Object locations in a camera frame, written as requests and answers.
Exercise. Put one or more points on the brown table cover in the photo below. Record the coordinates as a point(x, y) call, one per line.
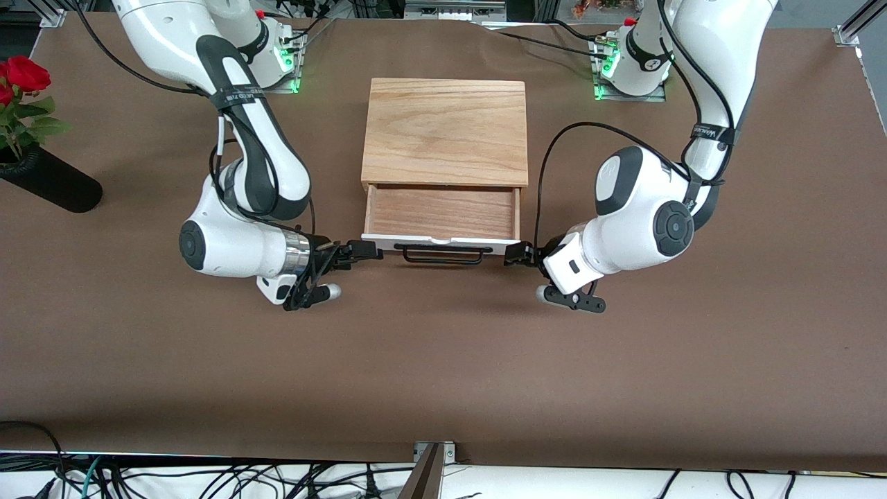
point(443, 360)

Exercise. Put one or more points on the black cylindrical vase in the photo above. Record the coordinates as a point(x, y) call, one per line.
point(55, 187)

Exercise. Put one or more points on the aluminium frame profile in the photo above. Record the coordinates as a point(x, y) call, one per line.
point(54, 15)
point(856, 24)

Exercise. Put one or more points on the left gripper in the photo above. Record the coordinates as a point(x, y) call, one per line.
point(537, 254)

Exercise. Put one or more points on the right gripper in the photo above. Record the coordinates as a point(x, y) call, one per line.
point(323, 251)

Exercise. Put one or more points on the red rose with leaves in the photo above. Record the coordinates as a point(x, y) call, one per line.
point(26, 73)

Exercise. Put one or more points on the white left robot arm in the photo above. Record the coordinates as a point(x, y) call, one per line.
point(637, 232)

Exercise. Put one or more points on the light wooden drawer cabinet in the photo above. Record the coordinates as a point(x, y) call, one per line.
point(443, 132)

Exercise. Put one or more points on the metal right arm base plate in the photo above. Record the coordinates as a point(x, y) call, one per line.
point(285, 84)

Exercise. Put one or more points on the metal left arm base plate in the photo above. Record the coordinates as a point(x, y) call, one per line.
point(644, 97)

